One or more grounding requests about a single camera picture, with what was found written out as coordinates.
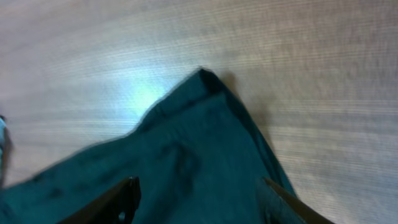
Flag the black shorts with patterned waistband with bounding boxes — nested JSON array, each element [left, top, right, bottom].
[[1, 70, 294, 223]]

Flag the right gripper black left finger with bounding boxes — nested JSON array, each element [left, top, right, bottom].
[[59, 177, 142, 224]]

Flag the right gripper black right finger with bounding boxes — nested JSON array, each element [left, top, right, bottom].
[[256, 178, 333, 224]]

